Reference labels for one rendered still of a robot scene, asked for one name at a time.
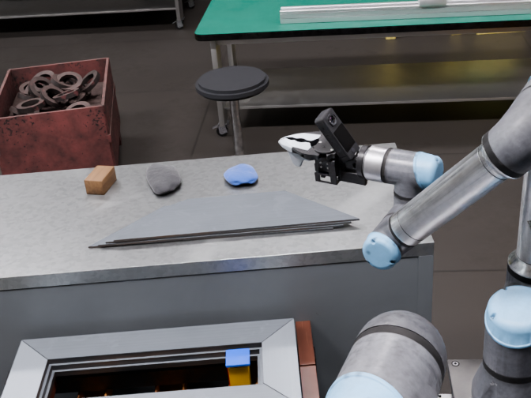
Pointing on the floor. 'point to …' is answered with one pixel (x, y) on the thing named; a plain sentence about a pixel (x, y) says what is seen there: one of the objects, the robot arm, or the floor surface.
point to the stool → (233, 91)
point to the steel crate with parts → (58, 118)
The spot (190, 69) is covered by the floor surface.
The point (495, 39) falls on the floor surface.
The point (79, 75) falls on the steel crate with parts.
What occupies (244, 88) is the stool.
